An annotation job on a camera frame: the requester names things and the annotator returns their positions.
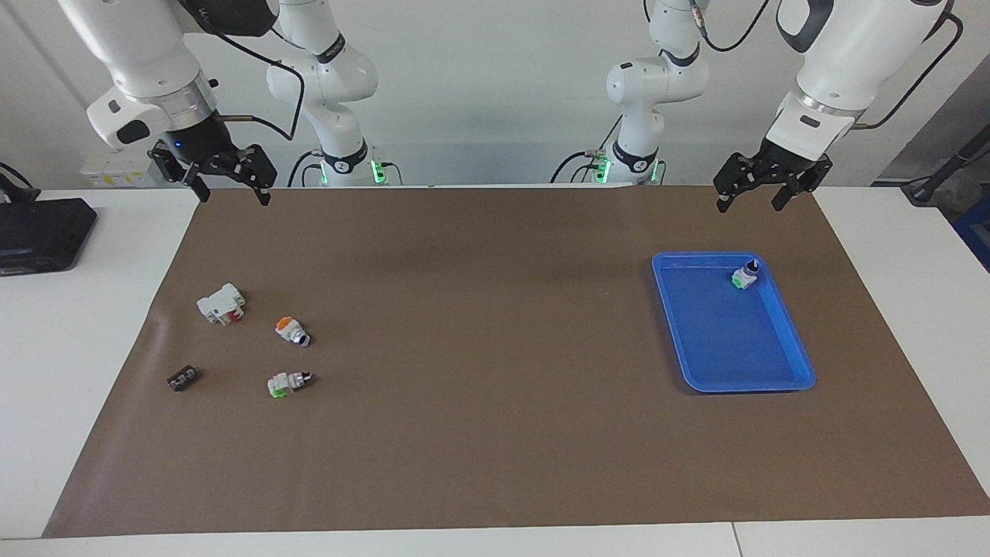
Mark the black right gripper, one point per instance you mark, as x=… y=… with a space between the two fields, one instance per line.
x=199 y=141

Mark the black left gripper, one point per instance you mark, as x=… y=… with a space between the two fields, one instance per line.
x=783 y=158

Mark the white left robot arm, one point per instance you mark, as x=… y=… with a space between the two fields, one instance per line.
x=843 y=62

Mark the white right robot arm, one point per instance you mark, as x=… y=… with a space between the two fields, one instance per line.
x=139 y=46

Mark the white red circuit breaker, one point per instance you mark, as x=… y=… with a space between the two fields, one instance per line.
x=220 y=304

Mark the blue plastic tray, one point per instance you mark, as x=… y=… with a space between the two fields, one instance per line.
x=731 y=340

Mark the black stand pole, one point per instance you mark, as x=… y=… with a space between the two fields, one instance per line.
x=947 y=166

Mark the black electronics box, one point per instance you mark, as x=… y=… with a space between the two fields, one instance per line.
x=42 y=232

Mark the orange white push button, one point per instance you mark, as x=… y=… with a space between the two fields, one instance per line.
x=292 y=331

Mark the small dark brown component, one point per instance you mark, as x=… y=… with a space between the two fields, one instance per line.
x=182 y=378

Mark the blue crate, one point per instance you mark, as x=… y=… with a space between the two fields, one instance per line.
x=976 y=232

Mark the brown table mat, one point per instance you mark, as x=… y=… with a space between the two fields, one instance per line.
x=495 y=433

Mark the white wall socket box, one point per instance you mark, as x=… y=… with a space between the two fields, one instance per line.
x=108 y=174

